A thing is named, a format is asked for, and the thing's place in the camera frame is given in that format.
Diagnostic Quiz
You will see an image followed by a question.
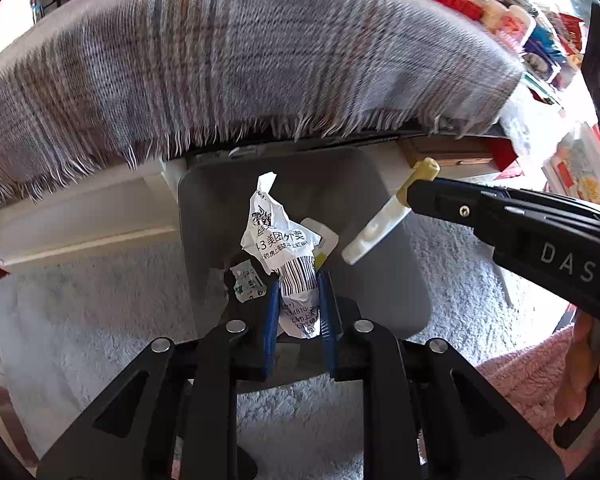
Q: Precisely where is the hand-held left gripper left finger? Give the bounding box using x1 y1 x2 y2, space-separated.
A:
37 272 283 480

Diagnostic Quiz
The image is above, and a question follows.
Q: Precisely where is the person's right hand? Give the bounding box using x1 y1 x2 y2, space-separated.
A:
554 310 600 423

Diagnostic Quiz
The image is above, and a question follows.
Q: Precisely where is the red box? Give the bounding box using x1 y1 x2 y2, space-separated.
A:
490 139 526 179

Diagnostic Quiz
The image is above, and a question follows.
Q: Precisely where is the wooden box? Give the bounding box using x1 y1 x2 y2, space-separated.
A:
399 137 496 168

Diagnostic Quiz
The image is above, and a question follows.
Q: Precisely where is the white tube with yellow cap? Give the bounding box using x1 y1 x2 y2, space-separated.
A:
341 157 441 266

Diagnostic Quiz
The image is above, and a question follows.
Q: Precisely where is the white plastic bag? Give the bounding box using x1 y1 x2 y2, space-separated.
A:
497 92 536 158

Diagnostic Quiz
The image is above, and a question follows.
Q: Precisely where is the white receipt paper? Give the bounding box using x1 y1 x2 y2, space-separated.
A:
240 172 326 341

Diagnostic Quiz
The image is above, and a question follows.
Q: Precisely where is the coffee table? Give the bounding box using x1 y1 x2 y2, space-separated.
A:
0 125 511 268

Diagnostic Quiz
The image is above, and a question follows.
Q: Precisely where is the printed paper bag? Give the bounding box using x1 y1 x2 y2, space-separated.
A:
542 122 600 206

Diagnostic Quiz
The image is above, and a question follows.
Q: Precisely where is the white shag rug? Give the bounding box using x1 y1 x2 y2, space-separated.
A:
0 210 576 461

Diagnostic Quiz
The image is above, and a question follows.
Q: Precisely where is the white yellow sachet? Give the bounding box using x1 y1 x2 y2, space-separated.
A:
300 217 340 271

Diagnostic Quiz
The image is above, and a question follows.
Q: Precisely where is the pink fluffy clothing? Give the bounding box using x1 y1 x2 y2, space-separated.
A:
475 327 588 466

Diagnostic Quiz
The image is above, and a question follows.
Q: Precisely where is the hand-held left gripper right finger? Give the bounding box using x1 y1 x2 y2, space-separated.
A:
317 270 566 480

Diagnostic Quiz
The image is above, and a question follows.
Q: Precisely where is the grey plastic bin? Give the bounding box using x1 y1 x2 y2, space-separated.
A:
177 147 433 393

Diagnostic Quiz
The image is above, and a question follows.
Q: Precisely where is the grey plaid tablecloth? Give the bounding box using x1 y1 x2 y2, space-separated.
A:
0 0 526 221

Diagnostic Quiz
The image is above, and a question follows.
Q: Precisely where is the small white green packet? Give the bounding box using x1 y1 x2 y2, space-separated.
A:
230 259 268 303

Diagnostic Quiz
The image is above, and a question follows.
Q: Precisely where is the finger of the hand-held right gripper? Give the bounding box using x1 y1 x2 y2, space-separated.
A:
407 179 503 235

